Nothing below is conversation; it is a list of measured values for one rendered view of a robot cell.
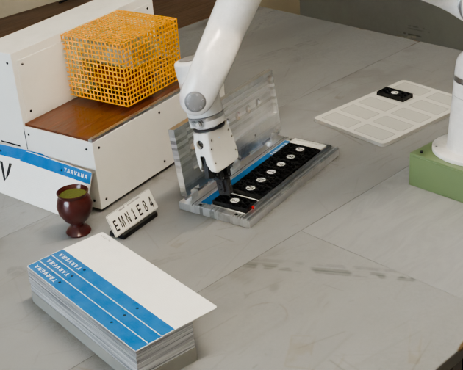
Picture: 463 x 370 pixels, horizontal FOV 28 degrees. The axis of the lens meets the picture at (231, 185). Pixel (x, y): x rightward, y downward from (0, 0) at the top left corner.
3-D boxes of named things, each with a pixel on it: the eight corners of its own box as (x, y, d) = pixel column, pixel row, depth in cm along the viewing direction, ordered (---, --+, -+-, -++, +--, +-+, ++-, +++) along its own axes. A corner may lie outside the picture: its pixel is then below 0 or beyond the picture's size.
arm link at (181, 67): (222, 114, 206) (224, 103, 215) (207, 59, 201) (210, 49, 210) (185, 122, 207) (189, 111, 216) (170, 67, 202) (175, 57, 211)
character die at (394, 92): (403, 102, 274) (403, 98, 274) (376, 95, 281) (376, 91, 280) (412, 97, 277) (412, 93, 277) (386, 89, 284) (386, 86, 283)
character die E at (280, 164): (292, 175, 234) (292, 172, 233) (260, 167, 239) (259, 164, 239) (302, 168, 237) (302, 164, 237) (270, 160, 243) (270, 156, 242)
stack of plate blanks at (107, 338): (197, 360, 174) (193, 321, 170) (140, 391, 167) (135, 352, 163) (85, 277, 202) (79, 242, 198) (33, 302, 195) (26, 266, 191)
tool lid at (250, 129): (173, 130, 217) (167, 129, 218) (188, 202, 224) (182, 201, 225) (272, 69, 248) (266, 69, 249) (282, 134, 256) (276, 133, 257)
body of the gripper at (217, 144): (207, 129, 206) (219, 175, 210) (233, 113, 213) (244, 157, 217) (181, 129, 211) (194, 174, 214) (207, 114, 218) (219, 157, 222)
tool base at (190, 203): (249, 228, 216) (248, 215, 214) (179, 208, 227) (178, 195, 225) (339, 155, 248) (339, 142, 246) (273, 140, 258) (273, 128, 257)
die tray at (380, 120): (383, 147, 250) (383, 144, 250) (312, 120, 269) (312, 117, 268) (474, 104, 272) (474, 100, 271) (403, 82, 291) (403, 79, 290)
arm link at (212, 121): (208, 120, 205) (211, 132, 206) (230, 106, 212) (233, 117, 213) (179, 120, 210) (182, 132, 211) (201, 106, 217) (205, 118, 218)
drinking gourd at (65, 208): (59, 242, 216) (51, 201, 211) (62, 225, 224) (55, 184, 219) (95, 238, 216) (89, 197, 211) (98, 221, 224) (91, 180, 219)
